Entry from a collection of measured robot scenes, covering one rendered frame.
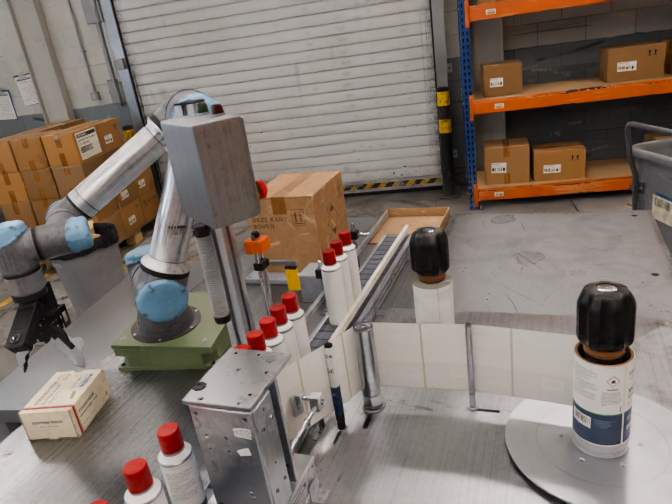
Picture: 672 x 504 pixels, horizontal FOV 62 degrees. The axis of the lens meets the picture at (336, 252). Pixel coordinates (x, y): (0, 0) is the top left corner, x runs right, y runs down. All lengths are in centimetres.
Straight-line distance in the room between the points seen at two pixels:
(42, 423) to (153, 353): 30
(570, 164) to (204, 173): 423
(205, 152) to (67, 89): 582
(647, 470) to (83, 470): 104
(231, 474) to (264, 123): 505
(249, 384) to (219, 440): 9
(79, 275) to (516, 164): 344
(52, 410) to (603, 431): 110
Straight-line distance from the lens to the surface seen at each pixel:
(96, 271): 380
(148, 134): 142
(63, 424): 143
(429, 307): 121
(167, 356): 154
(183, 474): 91
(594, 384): 97
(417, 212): 233
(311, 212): 179
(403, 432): 110
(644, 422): 114
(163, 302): 136
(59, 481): 134
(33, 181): 517
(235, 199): 104
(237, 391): 82
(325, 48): 552
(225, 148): 102
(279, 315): 114
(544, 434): 108
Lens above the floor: 159
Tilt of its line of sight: 21 degrees down
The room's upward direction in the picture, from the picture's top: 9 degrees counter-clockwise
